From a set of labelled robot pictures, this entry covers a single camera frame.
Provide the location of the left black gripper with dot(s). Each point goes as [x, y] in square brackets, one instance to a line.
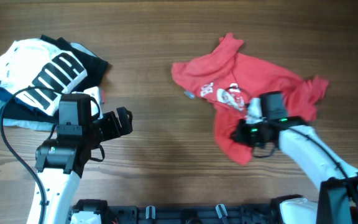
[110, 125]

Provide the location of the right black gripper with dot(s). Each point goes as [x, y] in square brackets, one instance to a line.
[239, 134]

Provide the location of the red printed t-shirt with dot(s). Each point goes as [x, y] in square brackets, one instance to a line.
[229, 80]

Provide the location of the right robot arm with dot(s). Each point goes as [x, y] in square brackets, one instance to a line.
[268, 121]

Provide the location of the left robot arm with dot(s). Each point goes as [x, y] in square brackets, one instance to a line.
[60, 162]

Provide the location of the black folded garment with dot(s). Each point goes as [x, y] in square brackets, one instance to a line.
[43, 99]

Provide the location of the white folded shirt black letters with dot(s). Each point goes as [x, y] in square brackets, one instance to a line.
[34, 62]

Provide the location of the dark blue folded garment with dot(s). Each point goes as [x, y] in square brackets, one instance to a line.
[5, 95]

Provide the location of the light blue folded garment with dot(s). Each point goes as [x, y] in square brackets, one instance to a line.
[25, 118]

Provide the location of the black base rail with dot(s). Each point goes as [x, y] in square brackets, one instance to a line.
[182, 214]

